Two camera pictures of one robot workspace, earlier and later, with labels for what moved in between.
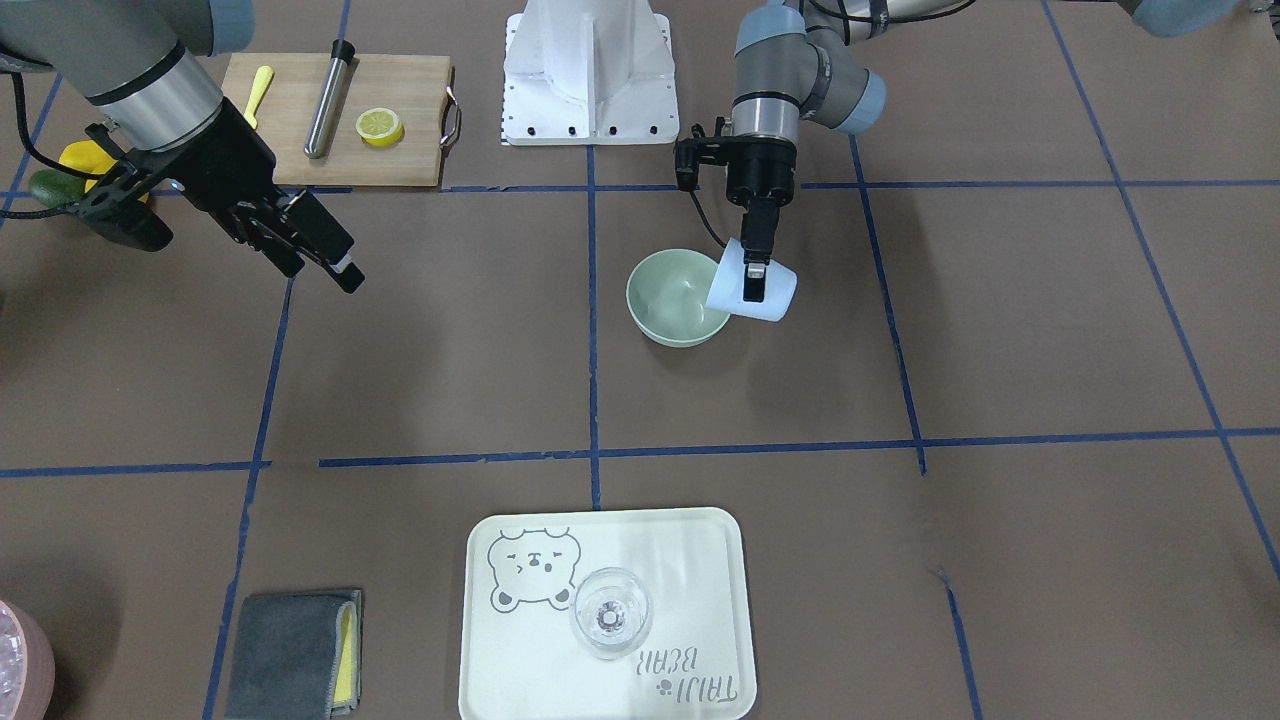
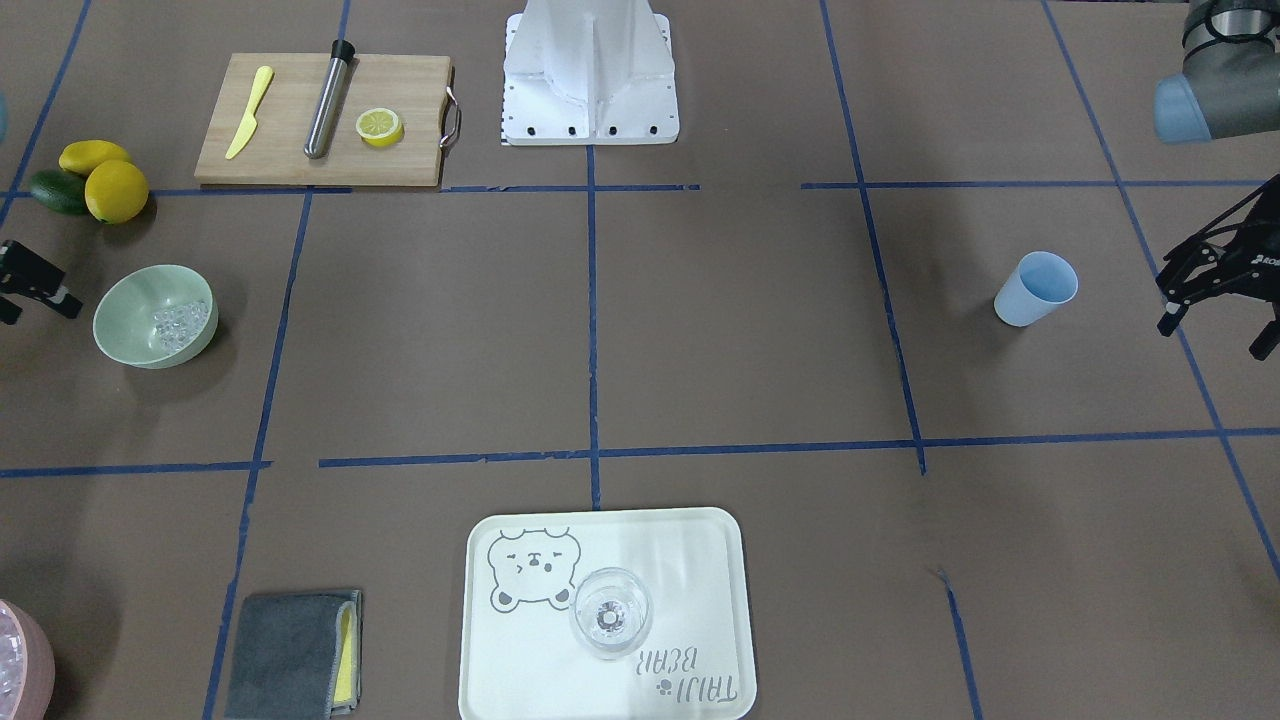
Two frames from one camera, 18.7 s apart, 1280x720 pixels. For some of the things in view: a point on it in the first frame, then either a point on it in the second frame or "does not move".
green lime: (50, 188) does not move
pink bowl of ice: (27, 665) does not move
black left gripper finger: (757, 229) to (1186, 262)
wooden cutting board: (418, 88) does not move
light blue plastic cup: (727, 290) to (1040, 283)
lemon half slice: (380, 126) does not move
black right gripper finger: (313, 227) to (67, 303)
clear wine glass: (611, 613) does not move
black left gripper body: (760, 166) to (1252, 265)
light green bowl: (667, 293) to (156, 317)
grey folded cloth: (297, 657) does not move
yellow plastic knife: (265, 75) does not move
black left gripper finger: (754, 282) to (1269, 337)
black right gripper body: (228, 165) to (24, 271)
